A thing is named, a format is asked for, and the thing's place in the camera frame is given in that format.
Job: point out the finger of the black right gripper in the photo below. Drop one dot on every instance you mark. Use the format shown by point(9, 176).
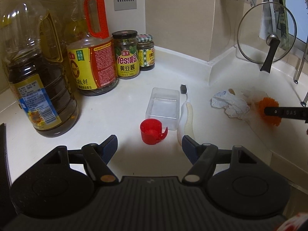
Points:
point(299, 113)

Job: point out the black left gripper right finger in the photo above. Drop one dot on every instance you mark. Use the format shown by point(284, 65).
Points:
point(204, 158)

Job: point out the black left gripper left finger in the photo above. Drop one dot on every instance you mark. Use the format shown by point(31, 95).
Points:
point(95, 158)

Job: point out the orange mesh scrubber ball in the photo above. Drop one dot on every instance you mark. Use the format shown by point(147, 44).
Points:
point(267, 115)

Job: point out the white toothbrush cream handle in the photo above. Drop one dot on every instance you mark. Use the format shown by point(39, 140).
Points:
point(185, 124)

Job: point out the white tissue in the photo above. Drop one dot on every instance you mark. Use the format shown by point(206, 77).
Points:
point(233, 106)

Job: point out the red plastic measuring cup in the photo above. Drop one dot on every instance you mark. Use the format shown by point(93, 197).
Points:
point(152, 131)

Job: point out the thin steel faucet pipe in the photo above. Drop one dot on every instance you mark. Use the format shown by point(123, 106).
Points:
point(300, 68)

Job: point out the clear plastic box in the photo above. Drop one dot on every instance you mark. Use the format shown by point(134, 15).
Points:
point(164, 105)

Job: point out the black induction cooktop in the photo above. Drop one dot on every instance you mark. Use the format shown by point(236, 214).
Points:
point(7, 209)

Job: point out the oil bottle gold cap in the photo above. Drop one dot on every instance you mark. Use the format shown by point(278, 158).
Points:
point(52, 40)

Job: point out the soybean paste jar black lid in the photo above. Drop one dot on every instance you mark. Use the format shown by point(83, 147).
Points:
point(126, 54)

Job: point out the sauce jar checkered lid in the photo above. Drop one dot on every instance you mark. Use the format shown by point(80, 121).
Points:
point(146, 52)

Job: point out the sunflower oil bottle blue label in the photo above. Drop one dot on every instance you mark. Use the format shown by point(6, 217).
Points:
point(41, 89)

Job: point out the glass pot lid black handle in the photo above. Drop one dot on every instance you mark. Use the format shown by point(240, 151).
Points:
point(266, 34)

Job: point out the soy sauce bottle red handle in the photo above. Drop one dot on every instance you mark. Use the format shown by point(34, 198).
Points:
point(90, 48)

